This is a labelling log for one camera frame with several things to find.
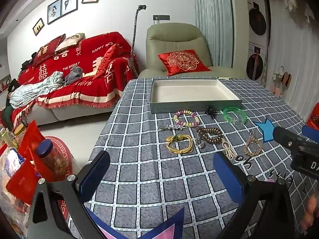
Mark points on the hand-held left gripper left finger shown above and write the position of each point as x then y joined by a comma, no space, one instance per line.
96,171

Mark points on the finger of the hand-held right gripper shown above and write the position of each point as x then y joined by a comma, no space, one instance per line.
284,137
311,130

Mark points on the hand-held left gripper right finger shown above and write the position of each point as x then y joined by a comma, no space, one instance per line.
229,176

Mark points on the green translucent bangle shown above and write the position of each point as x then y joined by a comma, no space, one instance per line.
225,115

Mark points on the grey-green jewelry tray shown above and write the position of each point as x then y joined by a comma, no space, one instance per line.
189,92

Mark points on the person's right hand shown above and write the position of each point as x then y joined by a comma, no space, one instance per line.
312,210

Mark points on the grey checked tablecloth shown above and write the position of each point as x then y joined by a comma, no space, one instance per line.
139,169

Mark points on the blue-lidded jar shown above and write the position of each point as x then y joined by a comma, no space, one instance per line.
52,158

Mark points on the grey sofa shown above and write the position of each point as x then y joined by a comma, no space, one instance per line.
62,114

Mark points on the black hair claw clip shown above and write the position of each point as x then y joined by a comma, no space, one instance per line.
210,111

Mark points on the red packet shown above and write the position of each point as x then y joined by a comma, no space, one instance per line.
22,179
31,142

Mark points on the white washing machine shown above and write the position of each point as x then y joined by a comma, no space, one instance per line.
255,64

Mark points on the white lace curtain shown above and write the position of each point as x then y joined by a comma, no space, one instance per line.
294,42

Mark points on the grey garment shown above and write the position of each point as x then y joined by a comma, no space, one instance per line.
73,76

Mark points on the light blue knitted blanket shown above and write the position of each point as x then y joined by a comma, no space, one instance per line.
32,89

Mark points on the red satin cushion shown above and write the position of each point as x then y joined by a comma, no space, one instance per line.
107,58

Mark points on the white stacked dryer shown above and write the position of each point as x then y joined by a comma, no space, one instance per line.
258,22

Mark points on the red printed blanket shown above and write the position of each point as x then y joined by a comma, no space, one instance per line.
74,54

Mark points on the red embroidered cushion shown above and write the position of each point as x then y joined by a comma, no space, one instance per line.
183,61

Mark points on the red square cushion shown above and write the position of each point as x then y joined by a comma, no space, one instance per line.
47,49

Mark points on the photo printed cushion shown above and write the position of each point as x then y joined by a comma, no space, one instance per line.
69,41

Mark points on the grey-blue curtain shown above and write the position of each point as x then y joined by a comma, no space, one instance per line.
211,17

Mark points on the flexible phone holder stand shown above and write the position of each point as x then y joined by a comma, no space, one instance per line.
134,29

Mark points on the green-grey armchair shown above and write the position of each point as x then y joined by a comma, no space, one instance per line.
174,37

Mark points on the small framed photo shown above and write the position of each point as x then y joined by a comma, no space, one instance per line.
38,26

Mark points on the blue framed wedding photo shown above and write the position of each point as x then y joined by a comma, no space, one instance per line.
54,12

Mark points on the tall framed wedding photo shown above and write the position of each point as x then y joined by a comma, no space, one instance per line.
69,2

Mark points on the hanging wall decoration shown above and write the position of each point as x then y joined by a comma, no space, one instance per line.
281,79

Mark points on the black wall socket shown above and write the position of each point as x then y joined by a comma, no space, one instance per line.
161,17

